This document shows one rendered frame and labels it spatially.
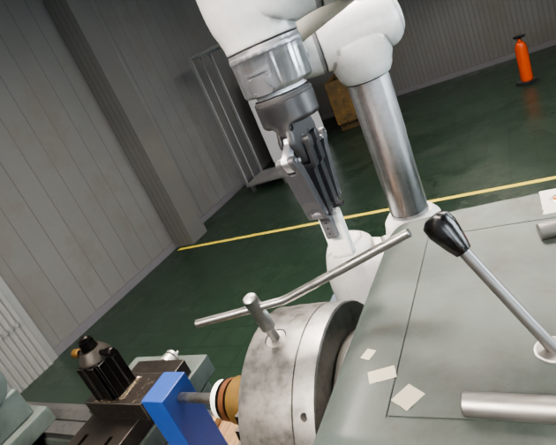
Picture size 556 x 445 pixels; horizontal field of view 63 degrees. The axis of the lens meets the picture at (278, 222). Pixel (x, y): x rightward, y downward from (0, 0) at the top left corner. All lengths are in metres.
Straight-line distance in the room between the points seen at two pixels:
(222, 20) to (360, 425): 0.44
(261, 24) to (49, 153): 4.36
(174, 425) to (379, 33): 0.91
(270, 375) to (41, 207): 4.09
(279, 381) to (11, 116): 4.30
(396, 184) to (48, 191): 3.90
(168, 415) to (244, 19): 0.72
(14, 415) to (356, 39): 1.41
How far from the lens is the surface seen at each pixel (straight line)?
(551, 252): 0.66
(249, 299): 0.63
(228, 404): 0.85
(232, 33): 0.54
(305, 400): 0.63
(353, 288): 1.27
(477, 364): 0.51
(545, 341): 0.51
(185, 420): 1.00
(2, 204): 4.48
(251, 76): 0.54
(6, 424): 1.65
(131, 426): 1.21
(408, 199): 1.20
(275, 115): 0.55
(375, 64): 1.08
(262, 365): 0.67
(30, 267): 4.50
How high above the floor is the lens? 1.60
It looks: 19 degrees down
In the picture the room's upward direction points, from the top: 24 degrees counter-clockwise
